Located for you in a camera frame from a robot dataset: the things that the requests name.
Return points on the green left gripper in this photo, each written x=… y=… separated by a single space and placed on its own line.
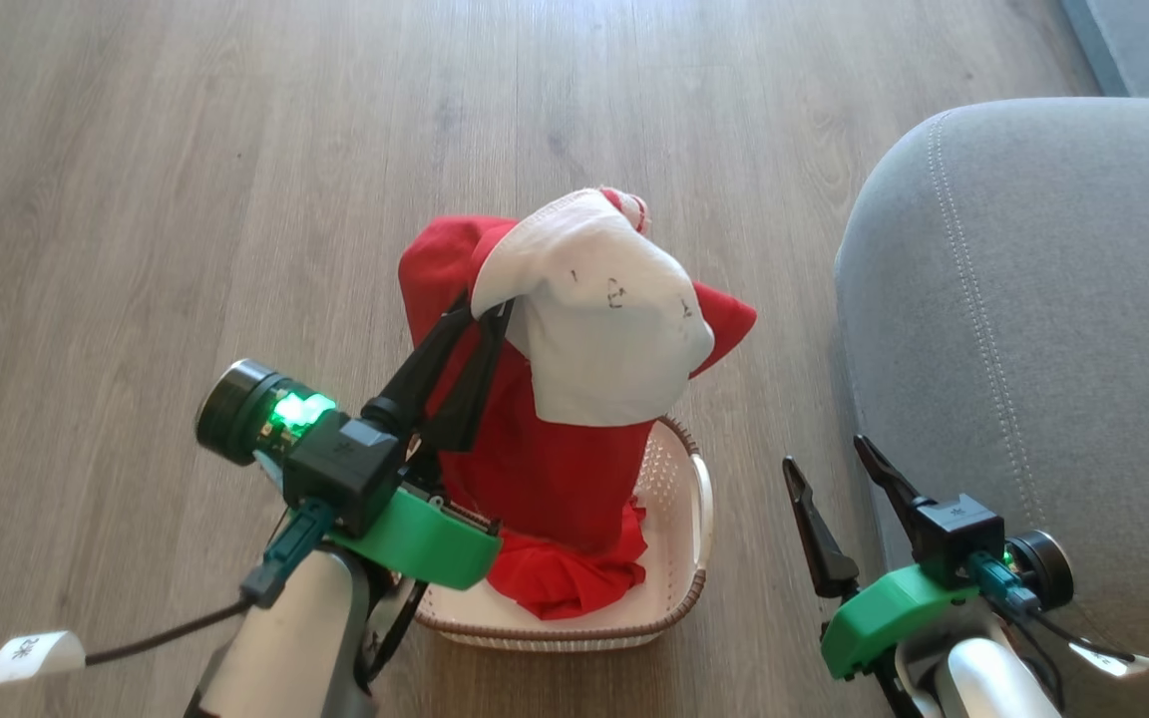
x=425 y=546

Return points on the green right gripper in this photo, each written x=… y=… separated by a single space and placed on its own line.
x=884 y=608

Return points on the red garment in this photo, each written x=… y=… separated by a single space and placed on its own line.
x=535 y=479

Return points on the white garment with black marks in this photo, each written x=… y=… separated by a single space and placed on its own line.
x=604 y=339

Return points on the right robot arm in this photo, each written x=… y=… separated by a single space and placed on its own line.
x=983 y=678

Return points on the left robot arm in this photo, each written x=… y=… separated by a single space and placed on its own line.
x=285 y=648

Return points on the white laundry basket brown rim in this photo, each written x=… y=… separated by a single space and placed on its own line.
x=676 y=519

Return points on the grey fabric sofa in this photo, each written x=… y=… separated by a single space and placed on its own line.
x=1053 y=299

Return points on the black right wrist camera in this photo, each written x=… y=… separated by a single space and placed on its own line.
x=963 y=534

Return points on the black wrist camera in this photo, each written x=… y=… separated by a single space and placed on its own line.
x=963 y=534
x=335 y=454

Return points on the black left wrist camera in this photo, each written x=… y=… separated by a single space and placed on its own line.
x=335 y=454

